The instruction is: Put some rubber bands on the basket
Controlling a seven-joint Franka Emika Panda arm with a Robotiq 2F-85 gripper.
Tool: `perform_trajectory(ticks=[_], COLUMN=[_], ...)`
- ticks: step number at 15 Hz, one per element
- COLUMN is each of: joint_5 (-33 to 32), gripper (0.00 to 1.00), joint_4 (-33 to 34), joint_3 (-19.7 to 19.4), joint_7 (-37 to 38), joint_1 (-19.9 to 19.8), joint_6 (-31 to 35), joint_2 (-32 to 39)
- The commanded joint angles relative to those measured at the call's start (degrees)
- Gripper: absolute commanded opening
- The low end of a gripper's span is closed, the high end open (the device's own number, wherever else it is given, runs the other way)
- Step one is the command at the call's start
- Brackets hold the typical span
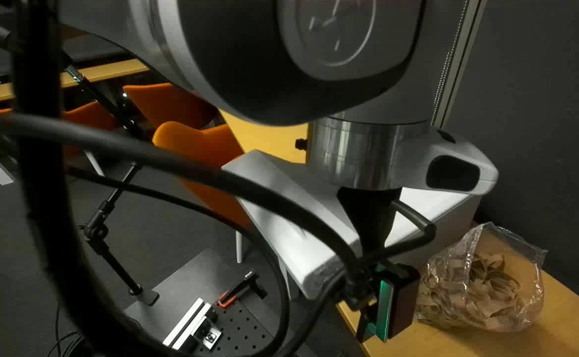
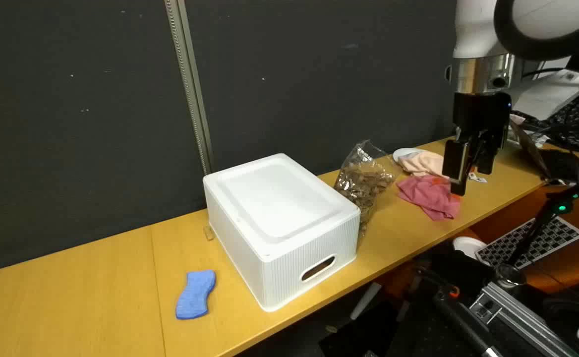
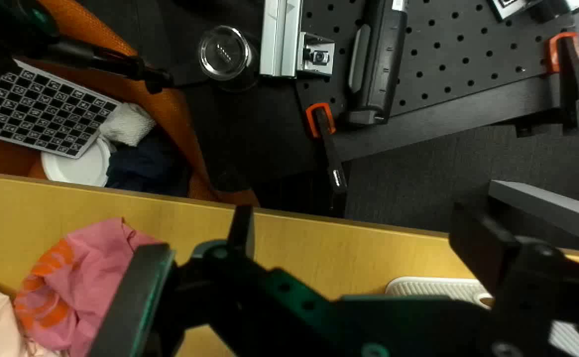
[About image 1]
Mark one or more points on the orange chair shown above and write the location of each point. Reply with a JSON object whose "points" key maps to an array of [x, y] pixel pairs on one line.
{"points": [[212, 146]]}

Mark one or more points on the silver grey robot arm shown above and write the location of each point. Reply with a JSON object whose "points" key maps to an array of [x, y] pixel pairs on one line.
{"points": [[361, 73]]}

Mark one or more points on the black camera tripod stand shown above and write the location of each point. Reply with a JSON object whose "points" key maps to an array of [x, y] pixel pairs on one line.
{"points": [[96, 232]]}

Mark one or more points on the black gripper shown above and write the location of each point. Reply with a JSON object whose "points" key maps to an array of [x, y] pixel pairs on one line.
{"points": [[397, 287]]}

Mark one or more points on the clear bag of rubber bands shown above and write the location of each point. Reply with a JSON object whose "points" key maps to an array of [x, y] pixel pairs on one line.
{"points": [[488, 279]]}

